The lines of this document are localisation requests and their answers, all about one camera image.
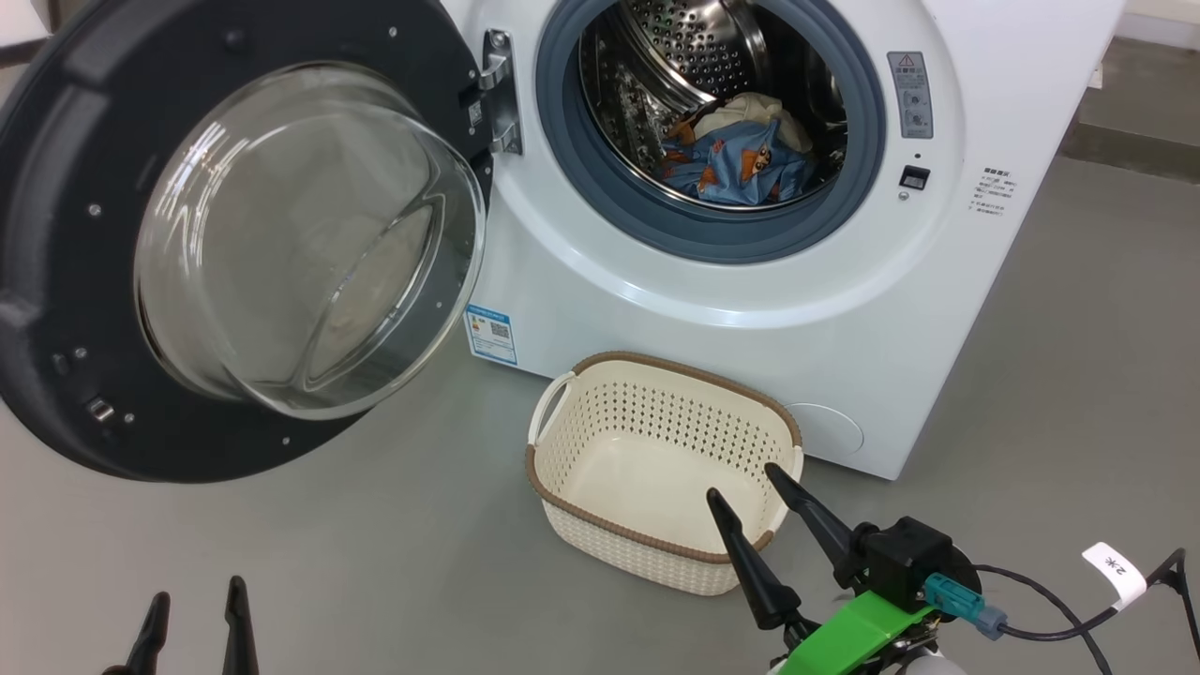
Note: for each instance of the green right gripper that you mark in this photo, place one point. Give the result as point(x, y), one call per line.
point(858, 633)

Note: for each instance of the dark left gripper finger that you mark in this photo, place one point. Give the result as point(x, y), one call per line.
point(239, 637)
point(150, 642)

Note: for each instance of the black round glass washer door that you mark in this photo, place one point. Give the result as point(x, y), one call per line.
point(75, 281)

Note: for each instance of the blue cartoon print garment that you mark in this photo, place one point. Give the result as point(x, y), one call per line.
point(731, 173)

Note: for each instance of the cream and blue cartoon garment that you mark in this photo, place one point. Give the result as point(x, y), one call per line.
point(750, 111)

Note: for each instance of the cream perforated laundry basket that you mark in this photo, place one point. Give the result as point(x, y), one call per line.
point(647, 562)

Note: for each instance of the white front-load washing machine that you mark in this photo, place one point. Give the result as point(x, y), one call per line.
point(919, 309)

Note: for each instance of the black door latch socket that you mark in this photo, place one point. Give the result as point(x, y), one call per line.
point(914, 177)

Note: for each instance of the metal door hinge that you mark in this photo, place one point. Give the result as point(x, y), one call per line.
point(502, 89)

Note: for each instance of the round white filter cover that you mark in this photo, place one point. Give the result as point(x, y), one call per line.
point(830, 429)

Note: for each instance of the blue energy label sticker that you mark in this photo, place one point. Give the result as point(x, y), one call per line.
point(492, 336)

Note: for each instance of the printed text label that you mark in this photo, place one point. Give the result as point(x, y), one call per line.
point(992, 192)

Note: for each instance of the grey warning sticker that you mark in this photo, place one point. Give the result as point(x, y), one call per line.
point(910, 94)

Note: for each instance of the small white QR sticker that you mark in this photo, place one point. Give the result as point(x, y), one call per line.
point(475, 112)

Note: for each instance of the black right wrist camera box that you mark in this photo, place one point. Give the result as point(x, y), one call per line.
point(909, 562)

